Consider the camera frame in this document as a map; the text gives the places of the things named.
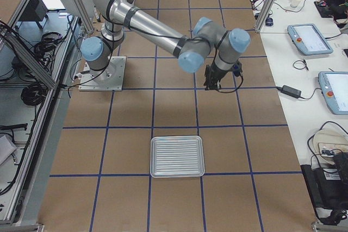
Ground ribbed metal tray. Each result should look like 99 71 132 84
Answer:
150 135 205 178

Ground black power adapter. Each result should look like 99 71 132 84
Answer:
282 85 301 99

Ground upper blue teach pendant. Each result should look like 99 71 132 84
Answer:
287 23 333 55

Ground blue teach pendant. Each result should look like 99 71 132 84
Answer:
318 71 347 115
287 23 333 55

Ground lower blue teach pendant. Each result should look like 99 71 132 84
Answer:
318 71 347 115

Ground white round plate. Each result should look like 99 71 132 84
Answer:
313 129 347 165

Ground black monitor on floor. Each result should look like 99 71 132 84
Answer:
18 0 48 29

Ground black box device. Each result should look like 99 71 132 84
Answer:
301 152 347 225

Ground small black cable loop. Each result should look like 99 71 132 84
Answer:
293 59 309 71

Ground coiled black cables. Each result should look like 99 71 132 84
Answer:
21 82 46 106

